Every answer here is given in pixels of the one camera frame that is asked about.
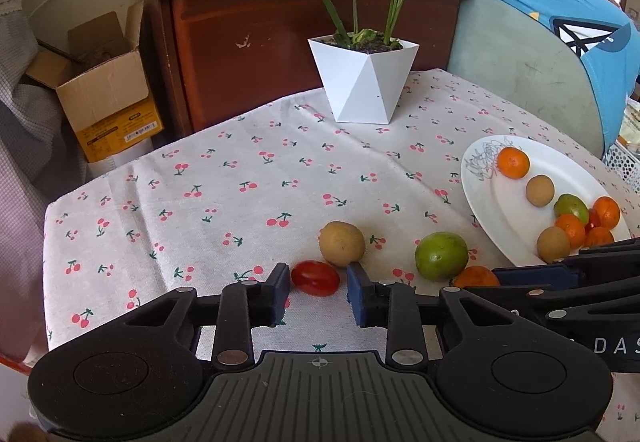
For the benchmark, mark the checked lilac cloth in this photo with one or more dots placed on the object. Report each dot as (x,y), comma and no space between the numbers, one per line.
(20,171)

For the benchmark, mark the white mesh basket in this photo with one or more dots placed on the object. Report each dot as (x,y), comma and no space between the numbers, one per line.
(622,159)

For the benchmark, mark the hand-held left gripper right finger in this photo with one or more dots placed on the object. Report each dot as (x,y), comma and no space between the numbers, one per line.
(360,297)

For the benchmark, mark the red cherry tomato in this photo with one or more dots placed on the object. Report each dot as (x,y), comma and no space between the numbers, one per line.
(315,278)
(593,218)

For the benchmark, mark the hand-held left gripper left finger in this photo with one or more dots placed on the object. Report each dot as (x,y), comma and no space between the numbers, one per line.
(280,292)

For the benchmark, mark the kiwi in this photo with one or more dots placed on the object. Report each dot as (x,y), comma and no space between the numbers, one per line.
(540,191)

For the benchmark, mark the open cardboard box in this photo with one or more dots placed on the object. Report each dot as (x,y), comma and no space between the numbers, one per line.
(107,106)

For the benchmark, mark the white faceted plant pot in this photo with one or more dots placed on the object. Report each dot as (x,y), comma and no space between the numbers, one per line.
(360,81)

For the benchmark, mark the white plate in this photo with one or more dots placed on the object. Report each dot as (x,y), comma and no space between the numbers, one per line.
(500,212)

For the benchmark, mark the green lime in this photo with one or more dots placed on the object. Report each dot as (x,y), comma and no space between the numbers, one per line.
(441,255)

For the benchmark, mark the grey-green sofa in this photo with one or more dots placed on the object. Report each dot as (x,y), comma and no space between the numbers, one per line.
(515,71)

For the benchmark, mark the blue cloth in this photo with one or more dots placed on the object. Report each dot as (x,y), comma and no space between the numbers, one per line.
(550,6)

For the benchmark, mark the dark wooden cabinet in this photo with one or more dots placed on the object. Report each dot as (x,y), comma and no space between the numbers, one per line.
(240,46)

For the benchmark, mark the cherry print tablecloth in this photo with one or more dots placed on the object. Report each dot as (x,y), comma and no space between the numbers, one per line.
(225,192)

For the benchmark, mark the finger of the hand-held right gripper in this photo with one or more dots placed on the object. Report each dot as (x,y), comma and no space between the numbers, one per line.
(575,302)
(530,277)

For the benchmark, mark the green jujube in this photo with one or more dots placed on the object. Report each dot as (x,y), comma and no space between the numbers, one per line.
(571,207)

